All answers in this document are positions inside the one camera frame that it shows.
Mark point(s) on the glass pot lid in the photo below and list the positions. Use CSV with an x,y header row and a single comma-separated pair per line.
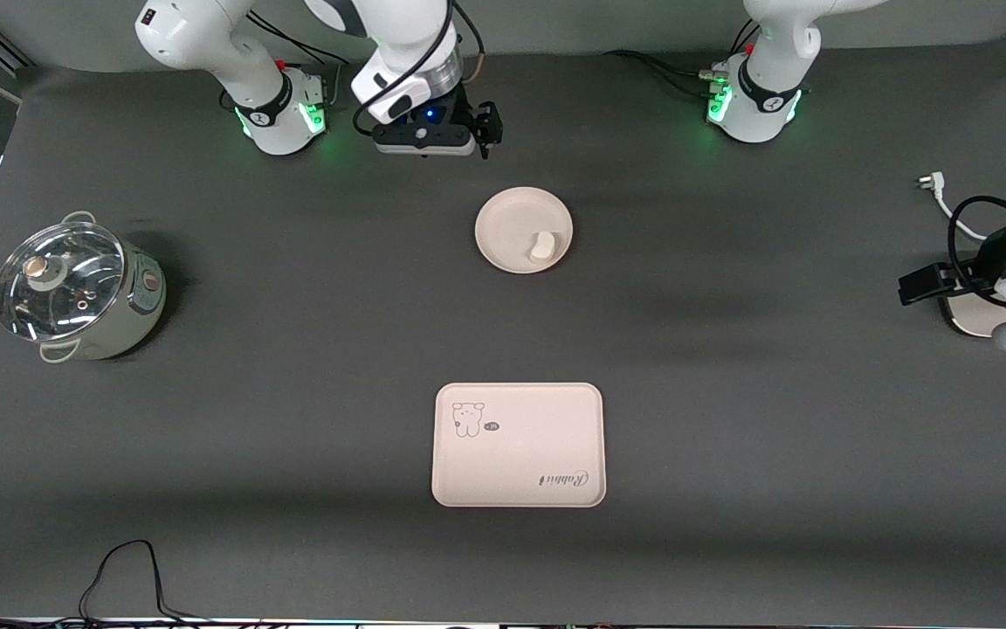
x,y
53,279

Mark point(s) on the dark grey table mat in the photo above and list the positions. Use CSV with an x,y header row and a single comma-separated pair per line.
x,y
730,393

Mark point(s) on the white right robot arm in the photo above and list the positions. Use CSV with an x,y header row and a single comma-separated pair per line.
x,y
267,105

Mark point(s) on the small white bun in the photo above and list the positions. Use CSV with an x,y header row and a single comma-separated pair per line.
x,y
543,247

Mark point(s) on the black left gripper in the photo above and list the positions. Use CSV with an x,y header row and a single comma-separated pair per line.
x,y
964,277

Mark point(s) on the cream rectangular rabbit tray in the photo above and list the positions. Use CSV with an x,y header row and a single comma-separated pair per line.
x,y
520,454

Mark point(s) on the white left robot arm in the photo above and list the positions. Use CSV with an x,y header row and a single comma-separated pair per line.
x,y
761,96

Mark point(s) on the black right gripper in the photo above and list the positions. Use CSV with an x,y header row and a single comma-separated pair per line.
x,y
474,114

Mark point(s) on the round cream plate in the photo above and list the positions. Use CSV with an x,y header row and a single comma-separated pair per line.
x,y
507,227

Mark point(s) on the pale green electric pot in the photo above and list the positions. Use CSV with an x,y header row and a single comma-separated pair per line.
x,y
141,310

